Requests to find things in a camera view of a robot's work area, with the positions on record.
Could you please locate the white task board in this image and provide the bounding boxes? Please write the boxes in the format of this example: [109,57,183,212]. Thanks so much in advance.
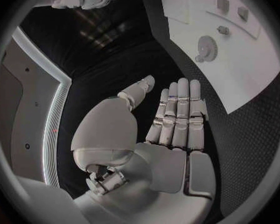
[159,0,280,115]

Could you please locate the grey block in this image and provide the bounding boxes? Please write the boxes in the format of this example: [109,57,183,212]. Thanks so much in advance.
[216,0,230,11]
[236,6,250,21]

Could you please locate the grey gear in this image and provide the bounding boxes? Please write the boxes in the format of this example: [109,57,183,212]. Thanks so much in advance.
[196,35,219,62]

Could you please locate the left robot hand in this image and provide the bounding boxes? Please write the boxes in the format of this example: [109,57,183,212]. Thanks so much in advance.
[70,75,217,224]

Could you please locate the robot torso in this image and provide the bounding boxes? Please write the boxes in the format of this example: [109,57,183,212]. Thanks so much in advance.
[0,25,73,190]

